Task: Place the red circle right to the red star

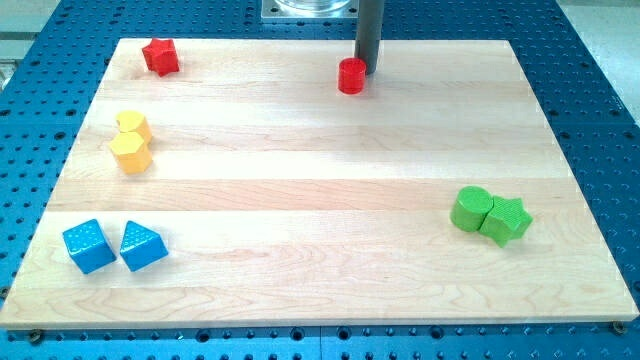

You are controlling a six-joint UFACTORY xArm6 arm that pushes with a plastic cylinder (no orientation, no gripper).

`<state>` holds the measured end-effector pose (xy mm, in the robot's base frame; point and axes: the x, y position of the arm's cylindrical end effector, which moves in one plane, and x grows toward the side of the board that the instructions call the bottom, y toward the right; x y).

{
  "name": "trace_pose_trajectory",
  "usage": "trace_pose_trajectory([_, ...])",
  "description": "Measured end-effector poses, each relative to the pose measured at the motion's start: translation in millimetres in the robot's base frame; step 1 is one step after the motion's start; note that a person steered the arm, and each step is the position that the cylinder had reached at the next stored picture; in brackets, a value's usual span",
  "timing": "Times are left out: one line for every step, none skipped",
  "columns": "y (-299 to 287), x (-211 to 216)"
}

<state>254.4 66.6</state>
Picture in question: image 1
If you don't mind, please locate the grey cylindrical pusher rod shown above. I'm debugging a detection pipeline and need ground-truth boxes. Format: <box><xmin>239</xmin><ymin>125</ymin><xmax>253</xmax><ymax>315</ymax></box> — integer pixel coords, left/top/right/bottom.
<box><xmin>354</xmin><ymin>0</ymin><xmax>385</xmax><ymax>75</ymax></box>

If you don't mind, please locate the red cylinder block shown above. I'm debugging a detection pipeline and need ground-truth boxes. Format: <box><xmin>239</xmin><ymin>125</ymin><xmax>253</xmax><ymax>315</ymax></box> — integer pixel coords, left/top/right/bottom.
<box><xmin>338</xmin><ymin>57</ymin><xmax>367</xmax><ymax>95</ymax></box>

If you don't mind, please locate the red star block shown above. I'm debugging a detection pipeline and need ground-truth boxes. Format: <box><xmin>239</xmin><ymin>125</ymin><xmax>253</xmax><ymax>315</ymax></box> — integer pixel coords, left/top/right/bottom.
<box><xmin>142</xmin><ymin>38</ymin><xmax>180</xmax><ymax>77</ymax></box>

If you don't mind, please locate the green star block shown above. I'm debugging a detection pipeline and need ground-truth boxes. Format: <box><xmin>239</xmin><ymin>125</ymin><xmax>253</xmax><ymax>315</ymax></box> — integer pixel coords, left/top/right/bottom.
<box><xmin>479</xmin><ymin>195</ymin><xmax>533</xmax><ymax>248</ymax></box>

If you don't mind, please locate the green cylinder block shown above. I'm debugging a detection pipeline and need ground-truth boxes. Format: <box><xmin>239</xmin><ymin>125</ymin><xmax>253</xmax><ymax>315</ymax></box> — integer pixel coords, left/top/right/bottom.
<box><xmin>450</xmin><ymin>186</ymin><xmax>494</xmax><ymax>232</ymax></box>

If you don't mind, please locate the wooden board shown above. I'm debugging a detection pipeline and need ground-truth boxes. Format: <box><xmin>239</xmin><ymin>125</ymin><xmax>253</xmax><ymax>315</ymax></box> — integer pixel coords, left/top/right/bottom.
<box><xmin>1</xmin><ymin>39</ymin><xmax>638</xmax><ymax>329</ymax></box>

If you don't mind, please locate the yellow heart block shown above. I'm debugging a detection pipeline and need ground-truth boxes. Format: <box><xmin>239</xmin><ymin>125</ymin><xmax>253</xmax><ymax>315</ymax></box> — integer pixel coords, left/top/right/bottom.
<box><xmin>116</xmin><ymin>110</ymin><xmax>152</xmax><ymax>144</ymax></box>

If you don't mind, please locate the yellow hexagon block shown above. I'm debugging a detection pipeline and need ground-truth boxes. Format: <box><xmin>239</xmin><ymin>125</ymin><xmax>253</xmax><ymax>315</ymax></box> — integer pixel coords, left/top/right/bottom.
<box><xmin>108</xmin><ymin>132</ymin><xmax>152</xmax><ymax>174</ymax></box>

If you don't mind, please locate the blue triangle block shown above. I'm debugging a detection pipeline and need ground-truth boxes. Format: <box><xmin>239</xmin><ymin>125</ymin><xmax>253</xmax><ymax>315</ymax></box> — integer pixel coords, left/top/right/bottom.
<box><xmin>120</xmin><ymin>221</ymin><xmax>169</xmax><ymax>272</ymax></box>

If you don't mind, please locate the blue cube block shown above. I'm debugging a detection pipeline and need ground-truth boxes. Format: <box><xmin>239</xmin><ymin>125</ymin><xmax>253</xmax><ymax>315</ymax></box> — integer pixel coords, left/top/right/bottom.
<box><xmin>62</xmin><ymin>219</ymin><xmax>116</xmax><ymax>274</ymax></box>

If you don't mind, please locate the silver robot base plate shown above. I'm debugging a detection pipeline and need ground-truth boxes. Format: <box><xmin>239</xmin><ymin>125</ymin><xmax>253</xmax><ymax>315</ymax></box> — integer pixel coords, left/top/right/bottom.
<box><xmin>261</xmin><ymin>0</ymin><xmax>359</xmax><ymax>20</ymax></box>

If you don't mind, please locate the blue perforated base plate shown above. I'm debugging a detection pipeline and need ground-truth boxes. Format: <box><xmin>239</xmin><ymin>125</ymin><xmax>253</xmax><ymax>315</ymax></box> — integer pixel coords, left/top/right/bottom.
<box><xmin>1</xmin><ymin>1</ymin><xmax>639</xmax><ymax>359</ymax></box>

